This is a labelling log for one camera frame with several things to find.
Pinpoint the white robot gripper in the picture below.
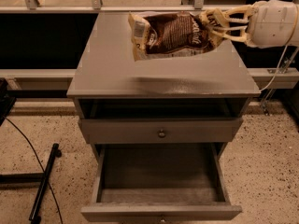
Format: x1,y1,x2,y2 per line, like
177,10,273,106
199,0,295,49

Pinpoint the brown chip bag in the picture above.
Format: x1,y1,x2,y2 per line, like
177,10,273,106
128,12,223,61

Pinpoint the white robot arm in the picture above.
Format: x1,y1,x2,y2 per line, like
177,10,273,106
199,0,299,49

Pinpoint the closed grey top drawer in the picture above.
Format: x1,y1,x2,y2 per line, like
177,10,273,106
78,118,242,144

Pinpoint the grey wooden drawer cabinet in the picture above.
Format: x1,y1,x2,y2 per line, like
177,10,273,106
66,10,262,224

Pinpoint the round metal drawer knob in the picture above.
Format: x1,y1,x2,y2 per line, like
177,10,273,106
158,129,166,138

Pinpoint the black equipment at left edge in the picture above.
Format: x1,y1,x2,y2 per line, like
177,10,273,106
0,79,16,126

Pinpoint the black metal stand leg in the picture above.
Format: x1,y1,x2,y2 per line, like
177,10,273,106
29,143,61,224

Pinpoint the white hanging cable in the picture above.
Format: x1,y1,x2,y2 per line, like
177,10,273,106
260,44,299,92

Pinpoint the grey metal railing frame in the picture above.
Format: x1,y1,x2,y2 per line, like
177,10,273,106
1,0,298,90

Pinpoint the black floor cable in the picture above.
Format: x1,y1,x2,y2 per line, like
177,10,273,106
5,117,64,224

